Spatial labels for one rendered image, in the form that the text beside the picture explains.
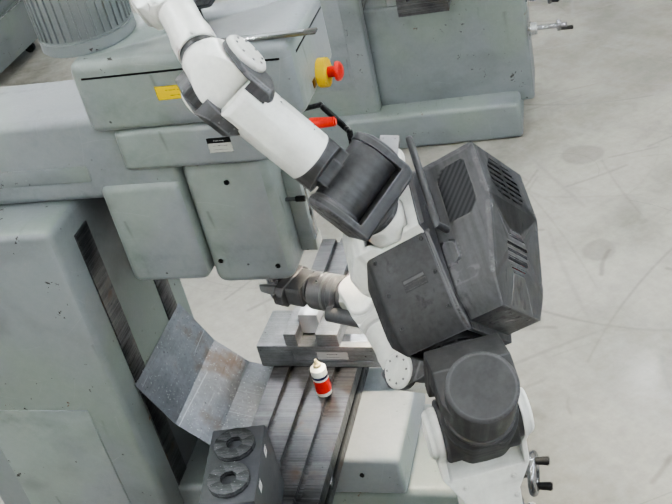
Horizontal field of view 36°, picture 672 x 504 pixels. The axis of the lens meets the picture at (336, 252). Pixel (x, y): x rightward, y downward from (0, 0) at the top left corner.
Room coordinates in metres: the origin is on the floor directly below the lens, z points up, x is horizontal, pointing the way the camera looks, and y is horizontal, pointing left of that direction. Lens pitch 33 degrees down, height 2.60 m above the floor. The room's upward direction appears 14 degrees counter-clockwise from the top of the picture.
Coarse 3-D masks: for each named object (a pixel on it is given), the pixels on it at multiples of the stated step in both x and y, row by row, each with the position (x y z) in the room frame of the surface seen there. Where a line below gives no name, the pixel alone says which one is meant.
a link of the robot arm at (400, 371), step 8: (392, 360) 1.61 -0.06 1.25; (400, 360) 1.60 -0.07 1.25; (408, 360) 1.58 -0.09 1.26; (416, 360) 1.57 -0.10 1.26; (392, 368) 1.60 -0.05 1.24; (400, 368) 1.59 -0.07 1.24; (408, 368) 1.57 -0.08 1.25; (416, 368) 1.56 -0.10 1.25; (392, 376) 1.59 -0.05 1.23; (400, 376) 1.57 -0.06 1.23; (408, 376) 1.56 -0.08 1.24; (416, 376) 1.55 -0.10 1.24; (392, 384) 1.58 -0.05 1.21; (400, 384) 1.56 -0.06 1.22; (408, 384) 1.55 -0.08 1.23
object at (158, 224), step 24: (120, 192) 1.97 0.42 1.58; (144, 192) 1.95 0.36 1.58; (168, 192) 1.93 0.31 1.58; (120, 216) 1.98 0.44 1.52; (144, 216) 1.96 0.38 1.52; (168, 216) 1.94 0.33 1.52; (192, 216) 1.94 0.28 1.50; (144, 240) 1.96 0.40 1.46; (168, 240) 1.94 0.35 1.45; (192, 240) 1.93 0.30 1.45; (144, 264) 1.97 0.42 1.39; (168, 264) 1.95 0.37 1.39; (192, 264) 1.93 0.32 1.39
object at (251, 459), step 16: (224, 432) 1.68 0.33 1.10; (240, 432) 1.67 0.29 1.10; (256, 432) 1.67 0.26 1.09; (224, 448) 1.64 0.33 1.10; (240, 448) 1.62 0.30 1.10; (256, 448) 1.63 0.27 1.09; (272, 448) 1.69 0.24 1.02; (208, 464) 1.61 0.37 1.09; (224, 464) 1.59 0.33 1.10; (240, 464) 1.58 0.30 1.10; (256, 464) 1.58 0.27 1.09; (272, 464) 1.65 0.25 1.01; (208, 480) 1.55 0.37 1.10; (224, 480) 1.56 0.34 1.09; (240, 480) 1.53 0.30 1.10; (256, 480) 1.53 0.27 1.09; (272, 480) 1.62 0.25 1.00; (208, 496) 1.52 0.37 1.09; (224, 496) 1.50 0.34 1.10; (240, 496) 1.50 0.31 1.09; (256, 496) 1.50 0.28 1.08; (272, 496) 1.59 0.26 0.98
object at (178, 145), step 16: (144, 128) 1.94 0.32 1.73; (160, 128) 1.92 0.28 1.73; (176, 128) 1.91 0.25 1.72; (192, 128) 1.90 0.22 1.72; (208, 128) 1.88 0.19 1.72; (128, 144) 1.95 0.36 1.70; (144, 144) 1.94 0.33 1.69; (160, 144) 1.92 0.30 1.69; (176, 144) 1.91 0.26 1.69; (192, 144) 1.90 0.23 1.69; (208, 144) 1.89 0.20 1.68; (224, 144) 1.87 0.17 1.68; (240, 144) 1.86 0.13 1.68; (128, 160) 1.95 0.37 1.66; (144, 160) 1.94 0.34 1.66; (160, 160) 1.93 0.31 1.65; (176, 160) 1.92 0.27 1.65; (192, 160) 1.90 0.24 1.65; (208, 160) 1.89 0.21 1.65; (224, 160) 1.88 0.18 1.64; (240, 160) 1.87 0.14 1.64; (256, 160) 1.86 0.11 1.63
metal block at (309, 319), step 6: (306, 306) 2.15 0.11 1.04; (300, 312) 2.13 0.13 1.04; (306, 312) 2.12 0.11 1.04; (312, 312) 2.12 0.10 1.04; (318, 312) 2.12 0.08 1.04; (300, 318) 2.12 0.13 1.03; (306, 318) 2.12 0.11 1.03; (312, 318) 2.11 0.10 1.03; (318, 318) 2.11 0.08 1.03; (300, 324) 2.12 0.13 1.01; (306, 324) 2.12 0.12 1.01; (312, 324) 2.11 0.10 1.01; (318, 324) 2.10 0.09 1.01; (306, 330) 2.12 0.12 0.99; (312, 330) 2.11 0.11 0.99
